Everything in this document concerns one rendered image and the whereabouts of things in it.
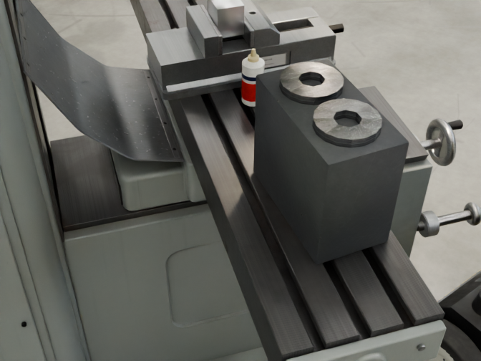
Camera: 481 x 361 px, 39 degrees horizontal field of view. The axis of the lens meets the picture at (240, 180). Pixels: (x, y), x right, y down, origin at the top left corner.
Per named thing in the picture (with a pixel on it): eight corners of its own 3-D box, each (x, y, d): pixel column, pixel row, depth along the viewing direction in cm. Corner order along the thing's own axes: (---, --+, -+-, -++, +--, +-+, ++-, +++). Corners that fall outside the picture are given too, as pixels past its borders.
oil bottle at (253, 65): (259, 93, 129) (260, 41, 121) (265, 104, 126) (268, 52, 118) (238, 96, 128) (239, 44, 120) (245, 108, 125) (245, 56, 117)
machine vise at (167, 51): (307, 33, 145) (311, -16, 138) (337, 69, 135) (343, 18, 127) (145, 60, 137) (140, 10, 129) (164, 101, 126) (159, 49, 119)
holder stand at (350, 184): (318, 153, 115) (329, 49, 102) (389, 241, 100) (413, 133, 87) (252, 171, 112) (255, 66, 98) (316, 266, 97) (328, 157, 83)
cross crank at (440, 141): (439, 143, 175) (449, 105, 167) (464, 172, 167) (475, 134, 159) (383, 155, 172) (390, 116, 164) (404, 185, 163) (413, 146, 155)
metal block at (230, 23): (234, 19, 132) (234, -9, 128) (244, 34, 128) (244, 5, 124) (207, 23, 131) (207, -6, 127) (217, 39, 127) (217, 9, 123)
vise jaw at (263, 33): (257, 13, 137) (258, -5, 134) (280, 44, 128) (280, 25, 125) (229, 18, 135) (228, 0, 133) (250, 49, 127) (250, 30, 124)
